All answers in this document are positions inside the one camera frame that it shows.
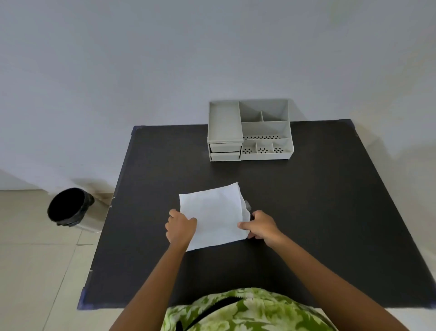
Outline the person's right hand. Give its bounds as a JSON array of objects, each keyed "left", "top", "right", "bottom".
[{"left": 237, "top": 210, "right": 285, "bottom": 248}]

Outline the person's left hand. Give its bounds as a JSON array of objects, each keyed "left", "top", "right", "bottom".
[{"left": 165, "top": 209, "right": 198, "bottom": 252}]

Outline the white cloth sheet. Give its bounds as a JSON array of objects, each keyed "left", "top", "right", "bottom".
[{"left": 179, "top": 182, "right": 251, "bottom": 252}]

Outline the person's left forearm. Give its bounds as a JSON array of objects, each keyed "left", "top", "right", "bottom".
[{"left": 108, "top": 237, "right": 194, "bottom": 331}]

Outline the person's right forearm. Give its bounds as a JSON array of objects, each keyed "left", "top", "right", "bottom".
[{"left": 262, "top": 233, "right": 411, "bottom": 331}]

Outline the grey organizer drawer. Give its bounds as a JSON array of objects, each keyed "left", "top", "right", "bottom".
[
  {"left": 210, "top": 143, "right": 243, "bottom": 153},
  {"left": 210, "top": 152, "right": 242, "bottom": 162}
]

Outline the green floral shirt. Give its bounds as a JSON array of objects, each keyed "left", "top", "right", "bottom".
[{"left": 164, "top": 287, "right": 338, "bottom": 331}]

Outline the grey plastic desk organizer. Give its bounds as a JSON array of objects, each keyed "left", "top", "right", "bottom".
[{"left": 207, "top": 99, "right": 293, "bottom": 162}]

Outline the steel trash bin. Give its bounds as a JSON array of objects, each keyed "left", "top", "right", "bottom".
[{"left": 47, "top": 188, "right": 107, "bottom": 234}]

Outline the black bin liner bag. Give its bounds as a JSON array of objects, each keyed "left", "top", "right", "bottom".
[{"left": 47, "top": 188, "right": 95, "bottom": 227}]

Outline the black strap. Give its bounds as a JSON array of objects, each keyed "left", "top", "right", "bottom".
[{"left": 175, "top": 296, "right": 255, "bottom": 331}]

